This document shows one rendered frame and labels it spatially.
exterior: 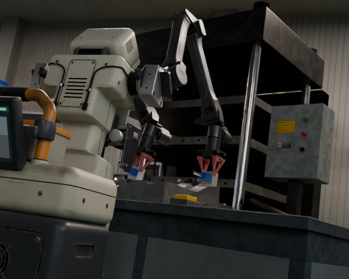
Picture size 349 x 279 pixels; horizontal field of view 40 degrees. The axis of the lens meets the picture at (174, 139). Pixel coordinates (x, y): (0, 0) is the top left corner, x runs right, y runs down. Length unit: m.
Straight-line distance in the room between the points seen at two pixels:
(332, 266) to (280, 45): 1.54
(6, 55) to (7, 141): 6.35
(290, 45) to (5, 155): 2.14
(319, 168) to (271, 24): 0.86
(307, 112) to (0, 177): 1.78
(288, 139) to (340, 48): 3.46
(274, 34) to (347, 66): 3.11
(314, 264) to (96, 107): 0.84
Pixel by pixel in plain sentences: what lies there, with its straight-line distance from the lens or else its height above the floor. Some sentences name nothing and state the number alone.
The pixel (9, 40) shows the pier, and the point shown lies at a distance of 7.61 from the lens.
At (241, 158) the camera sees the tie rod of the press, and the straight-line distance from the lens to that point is 2.58.
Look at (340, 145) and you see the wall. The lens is 5.61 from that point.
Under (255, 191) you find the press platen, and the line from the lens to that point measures 2.79.
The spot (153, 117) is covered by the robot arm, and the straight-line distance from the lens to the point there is 2.05.
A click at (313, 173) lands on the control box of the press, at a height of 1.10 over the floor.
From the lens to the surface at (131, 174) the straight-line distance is 1.98.
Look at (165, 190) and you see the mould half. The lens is 1.87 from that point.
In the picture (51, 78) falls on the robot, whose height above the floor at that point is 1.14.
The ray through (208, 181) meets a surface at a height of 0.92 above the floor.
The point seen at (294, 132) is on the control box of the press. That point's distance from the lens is 2.61.
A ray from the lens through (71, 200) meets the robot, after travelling 1.13.
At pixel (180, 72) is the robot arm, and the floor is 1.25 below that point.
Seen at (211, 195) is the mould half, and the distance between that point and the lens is 2.12.
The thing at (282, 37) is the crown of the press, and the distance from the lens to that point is 2.93.
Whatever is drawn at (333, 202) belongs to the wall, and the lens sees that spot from 5.50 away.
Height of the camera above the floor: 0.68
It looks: 11 degrees up
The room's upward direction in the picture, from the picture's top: 9 degrees clockwise
